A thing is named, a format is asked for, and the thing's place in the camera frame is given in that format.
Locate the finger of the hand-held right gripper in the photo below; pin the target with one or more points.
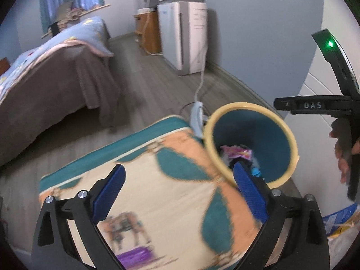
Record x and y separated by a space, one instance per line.
309 105

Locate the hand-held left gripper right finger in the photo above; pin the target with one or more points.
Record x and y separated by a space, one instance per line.
249 191

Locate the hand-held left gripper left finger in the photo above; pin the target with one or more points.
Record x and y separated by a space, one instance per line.
109 194

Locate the teal bin with yellow rim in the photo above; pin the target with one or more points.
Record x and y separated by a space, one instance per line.
267 137

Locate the person's right hand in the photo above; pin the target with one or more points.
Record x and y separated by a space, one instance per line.
341 160

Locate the white door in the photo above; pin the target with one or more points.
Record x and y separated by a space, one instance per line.
315 73

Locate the pink yellow wrapper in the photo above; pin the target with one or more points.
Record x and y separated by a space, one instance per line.
237 152

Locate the teal orange patterned mat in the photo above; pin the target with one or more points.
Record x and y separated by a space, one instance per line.
168 180

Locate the purple wrapper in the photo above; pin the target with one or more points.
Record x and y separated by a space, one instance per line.
135 256

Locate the white power strip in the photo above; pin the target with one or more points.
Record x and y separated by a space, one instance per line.
197 118

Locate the blue printed bag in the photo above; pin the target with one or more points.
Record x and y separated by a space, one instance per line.
339 219

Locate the bed with brown cover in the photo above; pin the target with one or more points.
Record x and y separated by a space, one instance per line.
50 90

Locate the white air purifier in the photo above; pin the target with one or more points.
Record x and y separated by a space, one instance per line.
185 33

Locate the light blue quilt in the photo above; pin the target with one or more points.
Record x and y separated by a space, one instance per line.
70 36

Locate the wooden headboard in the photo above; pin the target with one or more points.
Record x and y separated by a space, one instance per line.
4 66

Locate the wooden cabinet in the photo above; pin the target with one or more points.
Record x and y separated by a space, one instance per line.
150 31

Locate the pile of clothes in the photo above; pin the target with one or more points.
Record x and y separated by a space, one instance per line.
69 14

